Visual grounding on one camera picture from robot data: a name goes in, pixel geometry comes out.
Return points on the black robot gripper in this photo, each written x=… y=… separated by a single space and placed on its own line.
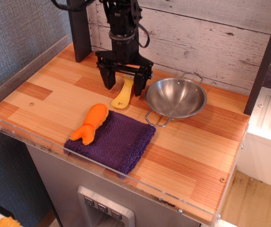
x=124 y=57

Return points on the yellow brush with white bristles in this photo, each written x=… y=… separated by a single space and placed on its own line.
x=123 y=98

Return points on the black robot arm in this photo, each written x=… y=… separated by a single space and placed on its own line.
x=123 y=17

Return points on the orange plush fish toy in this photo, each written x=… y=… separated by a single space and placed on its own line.
x=95 y=117

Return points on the purple knitted cloth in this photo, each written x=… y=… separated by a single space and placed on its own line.
x=119 y=142

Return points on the grey toy fridge cabinet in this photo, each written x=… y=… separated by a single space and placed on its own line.
x=62 y=179

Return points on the silver dispenser panel with buttons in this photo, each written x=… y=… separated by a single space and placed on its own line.
x=100 y=211

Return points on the clear acrylic table guard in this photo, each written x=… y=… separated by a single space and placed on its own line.
x=187 y=166

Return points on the yellow object bottom left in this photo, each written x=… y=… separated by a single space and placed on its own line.
x=9 y=222

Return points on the steel bowl with handles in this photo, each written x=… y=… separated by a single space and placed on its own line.
x=176 y=98

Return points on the dark vertical post right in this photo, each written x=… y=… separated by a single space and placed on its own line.
x=257 y=85

